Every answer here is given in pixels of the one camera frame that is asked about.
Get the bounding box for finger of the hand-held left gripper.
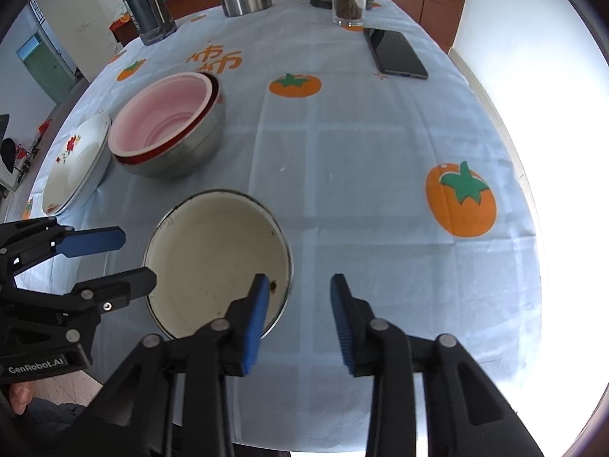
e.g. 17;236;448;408
0;216;127;277
0;267;158;315

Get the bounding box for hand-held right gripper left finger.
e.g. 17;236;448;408
62;273;271;457

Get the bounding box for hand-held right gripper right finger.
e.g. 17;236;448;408
330;273;545;457

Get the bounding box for pink floral rim plate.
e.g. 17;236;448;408
45;124;115;217

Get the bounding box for red flower white plate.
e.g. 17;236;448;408
42;113;112;215

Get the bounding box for white enamel bowl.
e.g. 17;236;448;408
143;189;294;341

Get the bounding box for red plastic bowl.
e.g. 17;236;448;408
112;74;223;165

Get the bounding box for stainless steel bowl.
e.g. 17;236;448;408
114;76;226;182

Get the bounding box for pink plastic bowl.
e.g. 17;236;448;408
108;72;213;157

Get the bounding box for person's left hand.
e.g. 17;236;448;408
10;383;34;415

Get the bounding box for person's grey clothing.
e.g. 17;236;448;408
0;376;120;457

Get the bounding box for persimmon print tablecloth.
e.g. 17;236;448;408
21;0;543;453

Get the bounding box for green door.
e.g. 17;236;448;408
16;33;60;105

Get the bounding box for black thermos flask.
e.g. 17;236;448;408
113;0;178;46

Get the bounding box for black smartphone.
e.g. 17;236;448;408
364;27;429;80

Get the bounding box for brown wooden cabinet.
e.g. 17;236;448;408
109;0;468;55

